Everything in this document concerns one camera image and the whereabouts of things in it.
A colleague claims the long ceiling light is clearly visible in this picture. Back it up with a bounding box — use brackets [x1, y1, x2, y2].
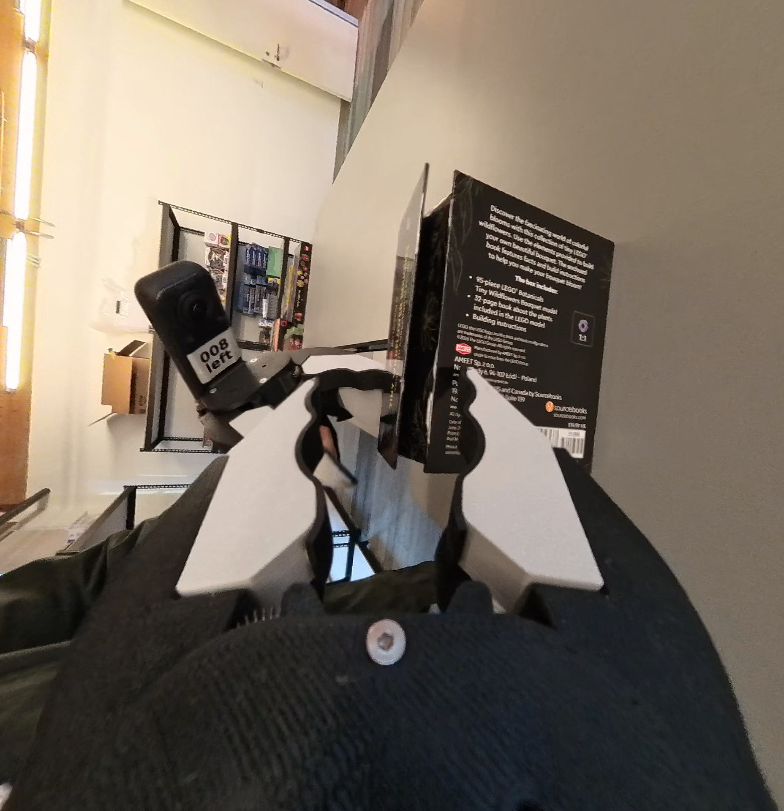
[0, 0, 52, 392]

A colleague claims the stack of blue boxes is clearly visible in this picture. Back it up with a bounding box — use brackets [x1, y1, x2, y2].
[235, 242, 283, 316]

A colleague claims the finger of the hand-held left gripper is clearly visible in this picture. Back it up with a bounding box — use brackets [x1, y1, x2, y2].
[300, 350, 403, 395]
[332, 388, 394, 439]

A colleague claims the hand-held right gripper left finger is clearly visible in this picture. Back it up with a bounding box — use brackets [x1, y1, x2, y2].
[174, 378, 332, 599]

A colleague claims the wide black toy box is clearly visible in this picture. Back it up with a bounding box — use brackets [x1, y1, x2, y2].
[289, 239, 315, 353]

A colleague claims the open cardboard box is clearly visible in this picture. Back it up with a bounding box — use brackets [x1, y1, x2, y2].
[101, 340, 154, 416]

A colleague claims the black metal shelving unit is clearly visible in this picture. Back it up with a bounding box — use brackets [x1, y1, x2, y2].
[140, 201, 315, 453]

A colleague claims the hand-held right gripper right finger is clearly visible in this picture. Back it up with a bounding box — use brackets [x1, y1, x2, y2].
[435, 369, 606, 618]

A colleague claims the person's dark jacket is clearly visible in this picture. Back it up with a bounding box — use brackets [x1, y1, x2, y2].
[321, 561, 444, 614]

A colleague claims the black lego flower box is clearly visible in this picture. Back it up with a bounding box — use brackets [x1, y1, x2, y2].
[378, 163, 615, 476]

